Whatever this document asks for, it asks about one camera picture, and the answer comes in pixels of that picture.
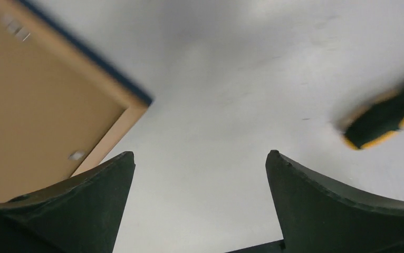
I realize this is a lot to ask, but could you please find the black yellow screwdriver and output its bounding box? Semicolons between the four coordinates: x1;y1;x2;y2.
336;80;404;150

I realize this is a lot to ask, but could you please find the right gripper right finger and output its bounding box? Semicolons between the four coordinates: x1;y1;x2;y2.
265;150;404;252

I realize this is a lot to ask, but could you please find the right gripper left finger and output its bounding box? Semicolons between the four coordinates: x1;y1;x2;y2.
0;151;136;252

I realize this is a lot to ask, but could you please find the blue wooden photo frame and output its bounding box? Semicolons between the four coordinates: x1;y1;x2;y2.
0;0;154;205

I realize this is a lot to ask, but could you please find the brown frame backing board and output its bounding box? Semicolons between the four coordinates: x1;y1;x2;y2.
0;12;123;202

